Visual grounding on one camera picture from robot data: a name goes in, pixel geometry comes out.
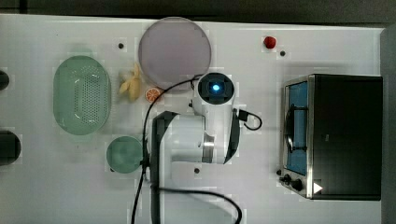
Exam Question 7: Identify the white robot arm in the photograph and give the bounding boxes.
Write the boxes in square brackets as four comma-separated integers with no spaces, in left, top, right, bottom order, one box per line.
[148,73,242,224]

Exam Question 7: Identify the black toaster oven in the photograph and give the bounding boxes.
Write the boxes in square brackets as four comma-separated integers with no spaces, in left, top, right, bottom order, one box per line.
[276,74,383,201]

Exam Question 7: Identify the toy orange half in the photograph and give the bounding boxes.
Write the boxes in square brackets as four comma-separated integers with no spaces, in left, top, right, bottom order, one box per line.
[145,87,163,103]

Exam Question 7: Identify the purple round plate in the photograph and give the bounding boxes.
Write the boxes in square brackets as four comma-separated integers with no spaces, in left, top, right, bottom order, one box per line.
[138,17,212,90]

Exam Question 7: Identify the peeled toy banana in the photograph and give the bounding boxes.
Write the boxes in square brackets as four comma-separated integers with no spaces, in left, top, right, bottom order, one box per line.
[119,63,141,102]

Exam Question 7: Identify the green mug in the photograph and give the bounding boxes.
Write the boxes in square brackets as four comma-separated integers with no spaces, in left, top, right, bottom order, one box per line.
[106,136,143,174]

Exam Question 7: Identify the small red toy fruit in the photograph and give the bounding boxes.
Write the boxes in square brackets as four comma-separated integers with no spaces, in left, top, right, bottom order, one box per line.
[263,36,276,49]

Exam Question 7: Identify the green oval colander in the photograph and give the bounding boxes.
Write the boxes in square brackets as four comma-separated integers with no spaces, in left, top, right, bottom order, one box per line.
[52,55,111,136]

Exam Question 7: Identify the black round container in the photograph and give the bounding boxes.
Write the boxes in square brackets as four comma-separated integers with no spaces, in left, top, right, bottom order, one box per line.
[0,71,9,91]

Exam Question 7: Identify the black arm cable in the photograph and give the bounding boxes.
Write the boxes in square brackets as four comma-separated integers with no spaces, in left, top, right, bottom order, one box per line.
[130,74,263,224]

